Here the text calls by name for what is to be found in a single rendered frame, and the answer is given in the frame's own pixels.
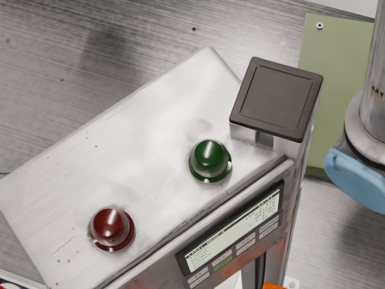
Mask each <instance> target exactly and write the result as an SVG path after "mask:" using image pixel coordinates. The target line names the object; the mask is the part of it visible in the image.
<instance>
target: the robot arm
mask: <svg viewBox="0 0 385 289"><path fill-rule="evenodd" d="M323 165H324V170H325V172H326V174H327V176H328V177H329V178H330V179H331V181H332V182H333V183H334V184H335V185H336V186H337V187H338V188H339V189H340V190H342V191H343V192H344V193H345V194H346V195H348V196H349V197H351V198H352V199H354V200H355V201H357V202H358V203H360V204H362V205H363V206H365V207H367V208H369V209H371V210H373V211H376V212H378V213H381V214H385V0H378V5H377V9H376V15H375V22H374V28H373V32H372V38H371V45H370V51H369V55H368V62H367V68H366V75H365V79H364V85H363V89H362V90H360V91H359V92H358V93H357V94H356V95H355V96H354V97H353V98H352V100H351V101H350V103H349V105H348V108H347V110H346V113H345V118H344V126H343V132H342V135H341V136H340V138H339V140H338V141H337V142H336V144H335V145H334V146H333V147H332V148H330V149H329V153H328V154H327V156H326V157H325V159H324V163H323Z"/></svg>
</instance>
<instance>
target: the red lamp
mask: <svg viewBox="0 0 385 289"><path fill-rule="evenodd" d="M90 230H91V238H92V240H93V242H94V243H95V245H96V246H97V247H98V248H99V249H100V250H101V251H103V252H106V253H112V254H114V253H120V252H123V251H125V250H126V249H127V248H128V247H129V246H130V245H131V244H132V243H133V241H134V239H135V235H136V227H135V223H134V221H133V220H132V218H131V216H130V215H129V214H128V213H127V212H125V211H123V210H121V209H119V208H117V207H114V206H106V207H103V208H101V209H99V210H98V211H97V212H96V213H95V214H94V215H93V217H92V219H91V223H90Z"/></svg>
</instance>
